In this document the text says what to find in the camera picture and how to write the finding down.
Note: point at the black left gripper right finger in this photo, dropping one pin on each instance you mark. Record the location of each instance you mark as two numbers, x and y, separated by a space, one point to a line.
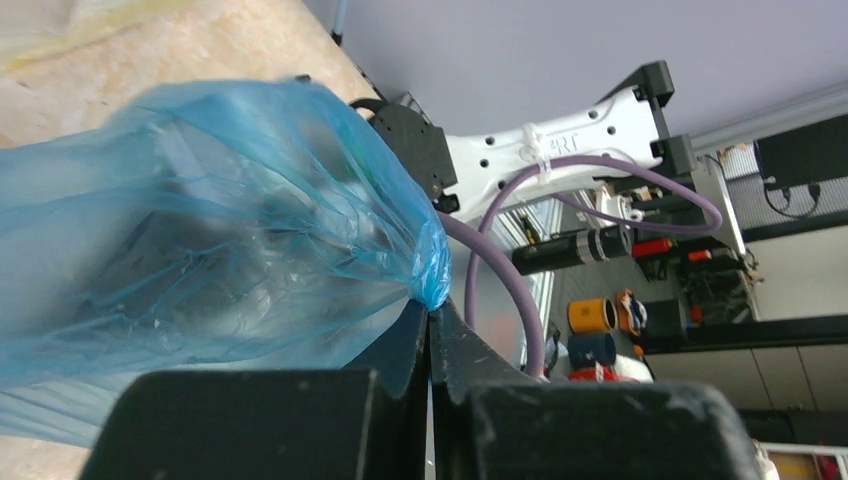
492 421

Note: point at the blue plastic trash bag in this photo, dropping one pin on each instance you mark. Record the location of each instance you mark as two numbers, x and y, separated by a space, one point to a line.
225 225

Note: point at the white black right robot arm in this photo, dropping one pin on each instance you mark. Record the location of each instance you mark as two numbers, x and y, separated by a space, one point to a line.
462 175

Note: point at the clear yellow-edged plastic bag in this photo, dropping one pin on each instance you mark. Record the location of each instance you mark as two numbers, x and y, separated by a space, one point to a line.
36 29

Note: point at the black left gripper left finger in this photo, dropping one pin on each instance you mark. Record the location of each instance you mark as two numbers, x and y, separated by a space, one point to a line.
366 420

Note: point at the light blue tripod stand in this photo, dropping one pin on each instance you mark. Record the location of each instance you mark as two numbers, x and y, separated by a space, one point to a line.
337 27

